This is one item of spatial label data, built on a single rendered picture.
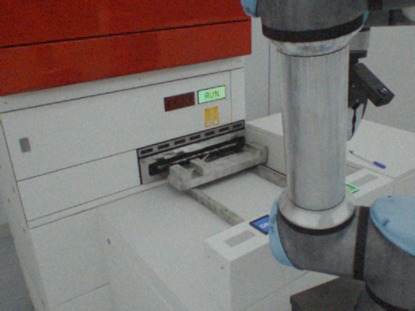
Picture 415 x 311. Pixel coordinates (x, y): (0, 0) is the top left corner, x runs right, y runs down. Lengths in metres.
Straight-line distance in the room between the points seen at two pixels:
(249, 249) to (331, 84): 0.45
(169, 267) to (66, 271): 0.48
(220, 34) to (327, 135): 0.88
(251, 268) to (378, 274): 0.30
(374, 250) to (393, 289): 0.07
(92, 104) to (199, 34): 0.39
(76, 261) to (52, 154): 0.37
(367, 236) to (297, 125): 0.21
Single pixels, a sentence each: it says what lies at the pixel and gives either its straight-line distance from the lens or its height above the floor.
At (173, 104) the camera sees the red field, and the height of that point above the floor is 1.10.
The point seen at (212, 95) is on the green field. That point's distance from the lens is 1.44.
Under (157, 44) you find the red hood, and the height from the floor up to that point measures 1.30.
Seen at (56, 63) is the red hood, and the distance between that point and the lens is 1.15.
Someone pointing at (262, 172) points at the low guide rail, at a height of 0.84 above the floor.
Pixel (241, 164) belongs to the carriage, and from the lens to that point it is 1.42.
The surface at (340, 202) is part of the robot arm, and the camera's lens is 0.62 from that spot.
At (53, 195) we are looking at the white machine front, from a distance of 1.29.
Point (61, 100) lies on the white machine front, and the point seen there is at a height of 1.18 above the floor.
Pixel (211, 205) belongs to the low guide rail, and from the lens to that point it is 1.23.
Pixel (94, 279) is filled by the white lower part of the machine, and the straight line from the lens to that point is 1.49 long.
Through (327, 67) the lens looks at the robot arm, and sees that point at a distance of 0.49.
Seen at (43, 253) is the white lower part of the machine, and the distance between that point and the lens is 1.37.
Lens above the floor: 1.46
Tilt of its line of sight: 22 degrees down
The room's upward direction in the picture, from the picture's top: 3 degrees counter-clockwise
